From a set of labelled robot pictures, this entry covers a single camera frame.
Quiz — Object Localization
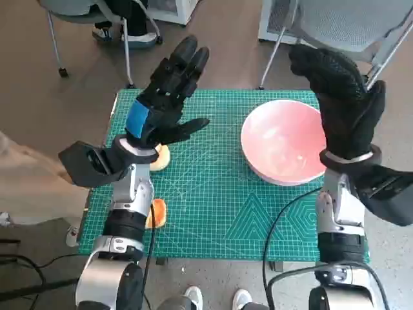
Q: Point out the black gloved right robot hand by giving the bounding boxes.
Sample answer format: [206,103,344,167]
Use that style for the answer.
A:
[288,43,387,161]

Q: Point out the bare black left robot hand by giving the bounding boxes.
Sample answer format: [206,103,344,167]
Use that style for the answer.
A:
[124,34,211,148]

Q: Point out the pale round toy bread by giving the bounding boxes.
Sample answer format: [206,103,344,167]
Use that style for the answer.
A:
[148,144,171,172]

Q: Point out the pink bowl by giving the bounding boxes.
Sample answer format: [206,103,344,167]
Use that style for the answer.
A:
[241,99,327,187]

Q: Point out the orange rectangular toy bread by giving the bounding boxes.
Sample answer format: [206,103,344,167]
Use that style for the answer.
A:
[145,198,168,230]

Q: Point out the seated person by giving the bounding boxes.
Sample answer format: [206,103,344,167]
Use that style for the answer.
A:
[92,0,157,49]

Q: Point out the small white cabinet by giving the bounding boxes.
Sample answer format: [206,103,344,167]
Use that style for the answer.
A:
[146,0,201,26]

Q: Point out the grey mesh chair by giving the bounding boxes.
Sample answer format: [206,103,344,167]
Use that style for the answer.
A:
[257,0,413,91]

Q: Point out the green cutting mat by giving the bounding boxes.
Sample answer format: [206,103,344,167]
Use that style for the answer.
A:
[78,89,371,263]

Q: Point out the white cabinet with vent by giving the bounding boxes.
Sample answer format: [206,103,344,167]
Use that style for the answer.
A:
[257,0,310,43]

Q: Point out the grey chair with smooth seat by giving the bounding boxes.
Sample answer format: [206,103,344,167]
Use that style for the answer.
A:
[40,0,164,88]

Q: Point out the standing person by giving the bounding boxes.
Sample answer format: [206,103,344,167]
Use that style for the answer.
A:
[0,130,90,248]

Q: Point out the white shoe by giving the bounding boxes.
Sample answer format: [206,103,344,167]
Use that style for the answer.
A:
[183,285,204,310]
[232,289,253,310]

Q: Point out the black floor bar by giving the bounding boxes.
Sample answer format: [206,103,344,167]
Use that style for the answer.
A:
[0,277,81,300]

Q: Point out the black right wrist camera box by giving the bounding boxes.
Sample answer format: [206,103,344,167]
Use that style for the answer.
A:
[354,166,413,227]

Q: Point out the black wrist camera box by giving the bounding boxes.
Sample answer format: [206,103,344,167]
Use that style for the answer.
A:
[354,166,413,227]
[57,141,130,188]

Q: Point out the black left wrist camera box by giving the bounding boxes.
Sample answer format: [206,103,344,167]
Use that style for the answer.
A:
[57,141,130,188]

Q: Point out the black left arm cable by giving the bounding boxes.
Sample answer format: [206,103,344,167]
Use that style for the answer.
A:
[140,203,157,310]

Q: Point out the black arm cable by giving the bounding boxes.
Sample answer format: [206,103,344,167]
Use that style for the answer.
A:
[261,186,388,310]
[140,203,157,310]

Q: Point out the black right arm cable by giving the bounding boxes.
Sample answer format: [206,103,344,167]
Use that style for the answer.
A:
[261,186,388,310]

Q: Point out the black floor cable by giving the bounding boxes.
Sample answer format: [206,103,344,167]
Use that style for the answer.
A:
[0,253,83,291]

